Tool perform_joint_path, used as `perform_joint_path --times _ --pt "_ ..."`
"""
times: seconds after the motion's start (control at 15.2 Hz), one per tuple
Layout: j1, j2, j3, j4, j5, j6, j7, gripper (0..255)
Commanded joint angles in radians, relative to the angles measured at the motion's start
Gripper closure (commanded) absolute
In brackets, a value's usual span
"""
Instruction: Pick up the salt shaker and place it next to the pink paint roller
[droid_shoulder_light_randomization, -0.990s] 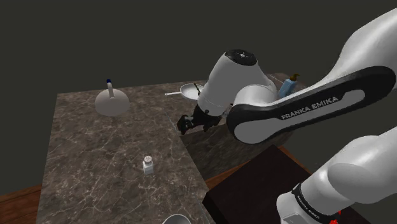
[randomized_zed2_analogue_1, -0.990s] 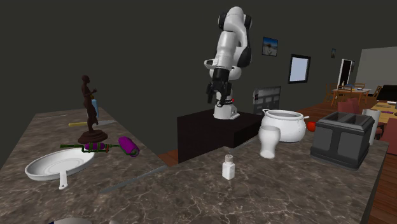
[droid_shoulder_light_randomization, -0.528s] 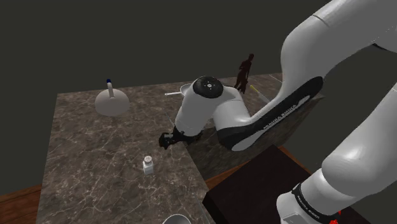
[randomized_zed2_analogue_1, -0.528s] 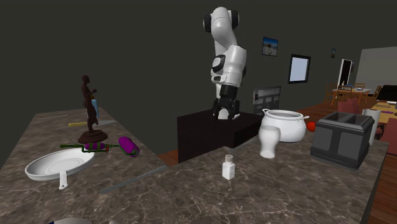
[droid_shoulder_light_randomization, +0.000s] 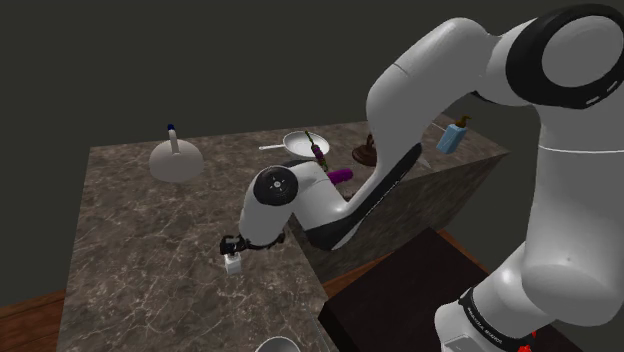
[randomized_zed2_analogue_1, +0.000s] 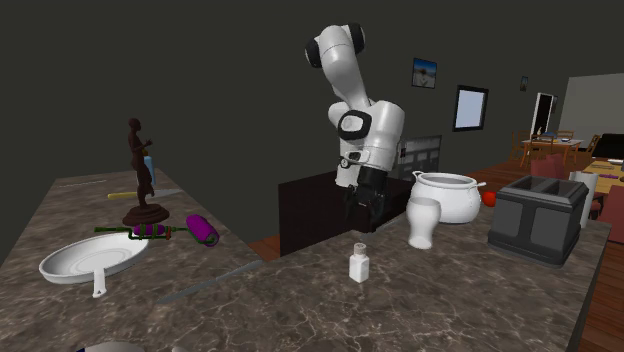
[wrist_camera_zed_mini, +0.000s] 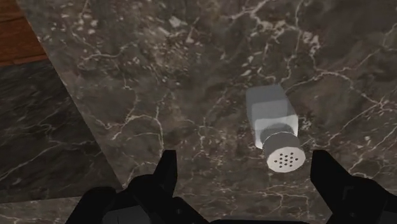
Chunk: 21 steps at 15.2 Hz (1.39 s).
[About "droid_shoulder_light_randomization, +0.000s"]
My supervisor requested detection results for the white frying pan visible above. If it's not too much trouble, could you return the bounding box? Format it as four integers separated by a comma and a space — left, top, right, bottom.
258, 130, 332, 160

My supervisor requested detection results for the blue soap dispenser bottle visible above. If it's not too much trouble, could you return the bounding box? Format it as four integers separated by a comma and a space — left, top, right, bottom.
435, 114, 473, 157

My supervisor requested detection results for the purple and green skewer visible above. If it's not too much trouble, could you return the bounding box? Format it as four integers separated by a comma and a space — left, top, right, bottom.
303, 129, 331, 173

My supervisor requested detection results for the brown round object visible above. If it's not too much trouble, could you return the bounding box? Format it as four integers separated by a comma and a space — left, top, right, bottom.
351, 134, 380, 168

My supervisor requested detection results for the purple cylinder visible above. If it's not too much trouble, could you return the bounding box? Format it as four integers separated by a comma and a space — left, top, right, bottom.
326, 167, 355, 187

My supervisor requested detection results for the grey bowl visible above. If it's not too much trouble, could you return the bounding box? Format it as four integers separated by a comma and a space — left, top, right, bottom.
253, 335, 302, 352

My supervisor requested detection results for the dark robot stand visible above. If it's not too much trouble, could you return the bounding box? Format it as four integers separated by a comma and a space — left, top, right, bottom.
317, 226, 586, 352

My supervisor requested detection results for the white bell-shaped vessel, blue tip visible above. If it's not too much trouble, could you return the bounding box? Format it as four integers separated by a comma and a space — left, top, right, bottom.
147, 123, 205, 184

